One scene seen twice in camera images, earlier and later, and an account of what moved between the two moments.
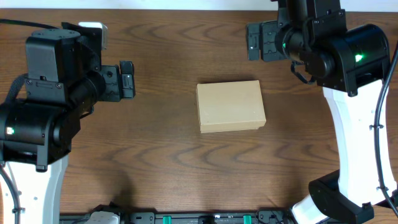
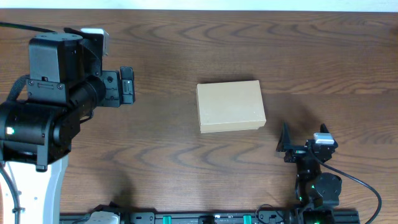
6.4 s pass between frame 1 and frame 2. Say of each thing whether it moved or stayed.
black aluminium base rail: stayed
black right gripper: moved
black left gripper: stayed
